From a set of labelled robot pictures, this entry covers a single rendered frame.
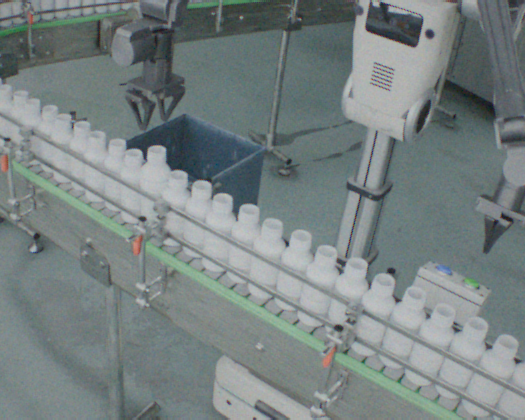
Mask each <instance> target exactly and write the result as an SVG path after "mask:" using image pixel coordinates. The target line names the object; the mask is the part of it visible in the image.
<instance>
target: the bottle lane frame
mask: <svg viewBox="0 0 525 420"><path fill-rule="evenodd" d="M0 153H2V152H0ZM20 162H21V161H20ZM20 162H15V161H14V160H13V164H14V167H13V173H14V180H15V189H16V197H17V198H18V200H20V199H22V198H24V197H25V196H27V195H29V194H30V193H29V185H28V184H29V183H30V184H31V185H33V187H34V196H33V195H32V196H31V197H30V198H32V199H33V200H35V206H36V210H32V211H31V213H29V214H27V215H25V216H23V219H22V221H21V222H23V223H24V224H25V225H26V226H28V227H30V228H31V229H32V230H33V231H35V232H36V233H39V234H40V235H42V236H43V237H45V238H46V239H47V240H49V241H50V242H52V243H53V244H54V245H55V246H57V247H59V248H60V249H62V250H63V251H64V252H65V253H67V254H69V255H72V257H74V258H75V259H77V260H79V261H80V262H81V253H80V245H82V244H83V243H86V244H87V245H89V246H91V247H92V248H94V249H96V250H97V251H99V252H101V254H103V255H105V257H106V259H107V261H108V263H109V271H110V283H112V284H113V285H115V286H117V287H119V288H120V289H122V290H123V291H125V292H127V293H128V294H130V295H131V296H133V297H134V298H135V299H137V297H138V291H137V290H136V288H135V287H136V284H137V282H138V262H139V254H138V255H135V254H134V244H133V242H131V243H130V244H126V243H125V239H126V238H127V237H129V236H131V235H132V234H134V232H133V231H131V230H129V229H127V228H126V227H124V226H125V225H126V224H124V225H120V224H118V223H116V222H114V221H113V218H114V217H115V216H114V217H112V218H108V217H107V216H105V215H103V214H102V213H101V211H102V210H100V211H97V210H96V209H94V208H92V207H90V204H91V203H89V204H86V203H84V202H81V201H79V198H80V197H79V198H75V197H73V196H72V195H70V194H69V191H70V190H69V191H67V192H66V191H64V190H62V189H60V187H59V185H53V184H52V183H50V182H49V181H48V180H49V179H46V180H45V179H44V178H43V177H41V176H39V173H40V172H39V173H33V172H32V171H31V170H30V168H31V167H30V168H26V167H25V166H23V165H21V164H20ZM30 198H28V199H26V200H24V201H23V202H21V205H20V206H19V207H20V214H22V213H24V212H26V211H28V210H29V209H31V203H30ZM9 199H10V192H9V185H8V177H7V172H3V171H2V162H1V159H0V208H2V209H4V210H5V211H6V212H7V213H9V214H10V215H11V213H12V208H11V205H9V203H8V201H9ZM164 246H165V245H164ZM164 246H161V247H157V246H155V245H154V244H152V243H151V242H150V240H149V241H147V242H146V267H145V281H146V282H147V283H150V282H151V281H152V280H154V279H157V278H158V277H160V275H159V264H161V265H163V266H165V267H166V276H165V279H164V278H162V279H161V281H162V282H165V294H164V293H162V294H161V295H159V296H158V297H157V298H155V299H153V300H151V306H150V308H151V309H152V310H153V311H154V312H156V313H158V314H159V315H161V316H162V317H164V318H165V319H168V320H170V321H172V322H173V323H174V324H175V325H177V326H179V327H180V328H182V329H183V330H185V331H186V332H188V333H190V334H191V335H193V336H194V337H196V338H198V340H200V341H201V342H204V343H206V344H208V345H209V346H211V347H212V348H214V349H215V350H217V351H219V352H220V353H222V354H223V355H224V356H225V357H227V358H229V359H232V360H233V361H235V362H236V363H238V364H240V365H241V366H243V367H244V368H246V369H247V370H248V371H250V372H253V373H254V374H256V375H257V376H259V377H261V378H262V379H264V380H265V381H267V382H269V383H271V384H272V385H274V386H275V387H277V388H278V389H280V390H282V391H285V392H286V393H287V394H289V395H290V396H292V397H293V398H295V399H298V400H300V401H301V402H303V404H305V405H306V406H310V407H311V408H312V406H313V404H314V400H315V398H314V396H315V393H316V392H317V389H318V386H319V382H320V378H321V375H322V371H323V367H324V366H323V358H321V357H320V356H319V353H320V352H321V351H322V350H323V349H324V348H325V347H326V346H324V344H323V343H324V342H322V341H321V340H319V339H318V338H316V337H315V336H314V335H313V334H314V332H315V330H313V331H312V332H310V333H308V332H306V331H302V330H301V329H299V328H297V324H298V321H299V320H298V321H297V322H295V323H294V324H291V323H290V322H288V321H286V320H284V319H283V318H281V317H280V315H281V314H282V312H283V311H282V312H281V313H279V314H277V315H274V314H272V313H271V312H270V311H268V310H266V309H265V308H264V307H265V305H266V304H267V302H266V303H265V304H263V305H261V306H259V305H258V304H256V303H254V302H252V301H251V300H249V299H248V298H249V297H250V295H251V294H250V295H248V296H246V297H242V296H240V295H239V294H238V293H236V292H234V288H235V287H236V286H234V287H232V288H227V287H226V286H224V285H222V284H220V283H219V282H218V280H219V279H220V278H221V277H219V278H217V279H215V280H214V279H212V278H210V277H208V276H207V275H205V274H204V270H205V269H206V268H205V269H204V270H202V271H199V270H197V269H195V268H194V267H192V266H190V263H191V262H192V261H191V262H189V263H187V264H185V263H183V262H182V261H180V260H178V259H177V258H176V256H177V254H178V253H176V254H175V255H170V254H169V253H167V252H165V251H163V250H162V248H163V247H164ZM349 350H350V349H348V350H346V351H344V352H340V353H336V356H335V360H334V364H333V366H332V370H331V374H330V377H329V381H328V385H327V387H326V390H327V391H329V390H330V389H331V388H332V387H333V385H335V384H336V383H338V382H339V381H338V380H337V378H338V375H339V372H340V369H343V370H344V371H345V372H347V373H348V376H347V380H346V383H345V384H344V383H342V384H341V385H340V386H341V387H343V388H344V390H343V392H342V396H341V398H340V399H339V398H337V399H336V400H335V401H334V402H333V403H331V405H330V406H329V407H328V408H327V410H326V412H327V415H326V417H327V418H329V419H331V420H466V419H465V418H463V417H462V416H459V415H457V414H456V411H457V407H455V409H454V410H453V411H450V410H448V409H447V408H444V407H442V406H441V405H440V404H438V399H439V397H436V399H435V400H434V401H432V400H429V399H427V398H426V397H424V396H423V395H420V393H419V392H420V389H421V387H419V388H417V389H416V390H415V391H413V390H411V389H409V388H407V387H405V386H404V385H401V381H402V377H400V378H399V379H398V380H397V381H395V380H394V379H390V378H388V377H387V376H385V375H384V374H383V372H384V369H385V368H384V367H383V368H382V369H381V370H380V371H376V370H375V369H373V368H371V367H368V366H366V365H365V364H364V363H365V361H366V359H367V358H365V359H364V360H363V361H358V360H355V359H353V358H352V357H351V356H349V355H348V351H349Z"/></svg>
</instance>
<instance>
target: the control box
mask: <svg viewBox="0 0 525 420"><path fill-rule="evenodd" d="M438 265H440V264H438V263H436V262H429V263H427V264H425V265H423V266H421V267H420V268H419V270H418V275H417V277H416V279H415V282H414V284H413V286H417V287H420V288H422V289H423V290H425V293H426V298H425V303H424V307H425V308H427V309H429V310H432V311H433V309H434V308H435V307H436V306H437V305H438V304H449V305H450V306H451V307H453V308H454V310H455V311H456V314H455V319H454V323H453V324H454V325H458V324H460V325H462V326H463V327H464V326H465V324H466V322H467V321H468V320H469V319H470V318H471V317H476V316H478V317H479V316H480V315H481V312H482V310H483V308H484V306H485V304H486V302H487V301H488V297H489V296H490V294H491V292H492V290H491V289H490V288H486V287H484V286H482V285H480V284H479V287H473V286H471V285H469V284H467V283H465V282H464V280H465V277H464V276H462V275H460V274H458V273H457V272H453V271H451V273H450V274H446V273H443V272H441V271H440V270H439V269H438V268H437V266H438Z"/></svg>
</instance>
